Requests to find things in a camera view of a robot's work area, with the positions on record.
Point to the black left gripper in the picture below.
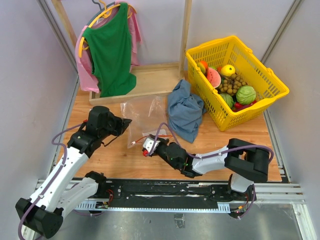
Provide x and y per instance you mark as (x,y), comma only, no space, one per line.
(121,124)

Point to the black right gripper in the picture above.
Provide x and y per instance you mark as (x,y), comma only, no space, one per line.
(163,141)

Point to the clear zip top bag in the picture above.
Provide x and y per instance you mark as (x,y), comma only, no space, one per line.
(146,114)

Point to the green cabbage toy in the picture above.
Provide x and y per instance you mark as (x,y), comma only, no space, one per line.
(245,95)
(228,99)

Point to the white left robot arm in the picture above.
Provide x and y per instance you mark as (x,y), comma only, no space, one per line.
(45,210)

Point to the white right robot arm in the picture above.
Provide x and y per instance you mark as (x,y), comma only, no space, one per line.
(249,162)

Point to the green tank top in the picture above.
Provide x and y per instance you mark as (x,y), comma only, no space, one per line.
(111,49)

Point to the blue crumpled cloth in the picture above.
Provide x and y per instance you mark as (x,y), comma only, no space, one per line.
(185,111)

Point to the wooden clothes rack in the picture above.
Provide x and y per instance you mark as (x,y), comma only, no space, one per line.
(154,79)

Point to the pink shirt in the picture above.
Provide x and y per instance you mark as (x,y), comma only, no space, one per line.
(89,82)

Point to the red chili pepper toy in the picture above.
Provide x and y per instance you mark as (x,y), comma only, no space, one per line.
(238,107)

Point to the watermelon slice toy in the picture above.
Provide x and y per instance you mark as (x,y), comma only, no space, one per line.
(213,77)

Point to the orange peach toy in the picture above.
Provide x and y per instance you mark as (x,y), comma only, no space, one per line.
(203,66)

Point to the yellow lemon toy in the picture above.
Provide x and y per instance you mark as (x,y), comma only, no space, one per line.
(228,70)

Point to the yellow clothes hanger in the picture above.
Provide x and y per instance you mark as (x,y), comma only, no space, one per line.
(101,18)

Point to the yellow plastic basket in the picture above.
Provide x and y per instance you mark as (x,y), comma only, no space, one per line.
(231,50)

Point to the grey clothes hanger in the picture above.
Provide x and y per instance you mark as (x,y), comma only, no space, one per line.
(101,9)

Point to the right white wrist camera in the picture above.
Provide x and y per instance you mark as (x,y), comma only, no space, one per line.
(149,146)

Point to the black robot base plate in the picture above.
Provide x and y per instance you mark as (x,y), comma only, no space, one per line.
(168,195)

